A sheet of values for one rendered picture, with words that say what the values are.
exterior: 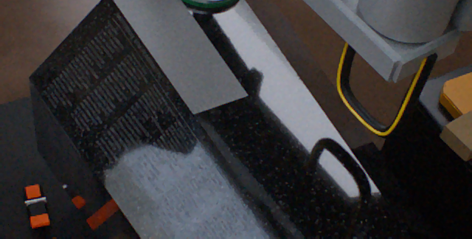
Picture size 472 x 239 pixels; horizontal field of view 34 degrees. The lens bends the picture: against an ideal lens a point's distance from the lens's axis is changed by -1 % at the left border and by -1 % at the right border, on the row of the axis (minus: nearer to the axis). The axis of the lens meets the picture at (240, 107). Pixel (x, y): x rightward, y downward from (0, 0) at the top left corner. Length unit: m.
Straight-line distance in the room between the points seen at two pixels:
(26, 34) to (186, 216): 1.65
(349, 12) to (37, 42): 1.91
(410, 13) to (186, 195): 0.72
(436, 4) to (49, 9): 2.22
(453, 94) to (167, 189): 0.87
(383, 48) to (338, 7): 0.14
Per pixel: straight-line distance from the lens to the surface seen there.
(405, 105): 1.73
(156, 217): 1.94
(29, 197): 2.79
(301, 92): 2.02
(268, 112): 1.95
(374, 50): 1.60
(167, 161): 1.94
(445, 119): 2.27
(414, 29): 1.56
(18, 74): 3.19
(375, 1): 1.56
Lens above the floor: 2.34
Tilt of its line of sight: 49 degrees down
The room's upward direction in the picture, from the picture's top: 11 degrees clockwise
